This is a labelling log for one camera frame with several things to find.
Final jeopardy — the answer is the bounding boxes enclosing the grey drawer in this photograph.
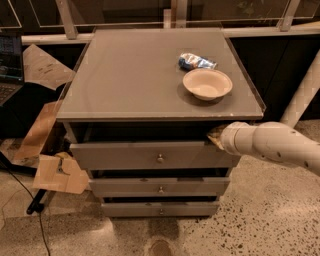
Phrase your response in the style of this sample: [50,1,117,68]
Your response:
[101,201,219,217]
[70,141,240,170]
[89,177,230,197]

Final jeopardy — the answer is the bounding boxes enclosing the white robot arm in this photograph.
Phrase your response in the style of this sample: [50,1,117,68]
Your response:
[207,51,320,176]

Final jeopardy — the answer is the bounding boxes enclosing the black cable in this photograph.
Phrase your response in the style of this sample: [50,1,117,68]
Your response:
[0,151,52,256]

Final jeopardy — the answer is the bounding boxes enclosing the blue snack bag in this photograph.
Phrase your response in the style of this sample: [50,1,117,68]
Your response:
[178,53,217,71]

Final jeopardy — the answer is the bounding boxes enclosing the metal window railing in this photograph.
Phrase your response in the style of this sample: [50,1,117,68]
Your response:
[0,0,320,46]

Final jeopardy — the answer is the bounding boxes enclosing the grey middle drawer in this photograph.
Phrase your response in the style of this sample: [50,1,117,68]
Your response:
[89,177,230,197]

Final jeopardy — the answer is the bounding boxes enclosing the open laptop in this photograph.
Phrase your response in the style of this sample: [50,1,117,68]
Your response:
[0,33,24,106]

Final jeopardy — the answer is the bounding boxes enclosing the light wooden block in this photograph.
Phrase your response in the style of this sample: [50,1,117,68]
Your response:
[33,152,89,194]

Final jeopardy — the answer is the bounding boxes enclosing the white paper bowl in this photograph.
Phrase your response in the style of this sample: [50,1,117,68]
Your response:
[183,68,233,101]

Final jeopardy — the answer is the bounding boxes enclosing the grey bottom drawer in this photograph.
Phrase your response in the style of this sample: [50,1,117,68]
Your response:
[101,201,219,217]

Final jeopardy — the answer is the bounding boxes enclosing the grey drawer cabinet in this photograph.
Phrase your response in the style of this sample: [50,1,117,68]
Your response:
[57,28,265,205]

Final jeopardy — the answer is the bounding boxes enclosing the brown cardboard sheet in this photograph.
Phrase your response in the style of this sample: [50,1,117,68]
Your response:
[23,44,75,90]

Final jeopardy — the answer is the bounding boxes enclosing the grey top drawer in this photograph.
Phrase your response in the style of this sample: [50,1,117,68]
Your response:
[70,141,240,170]

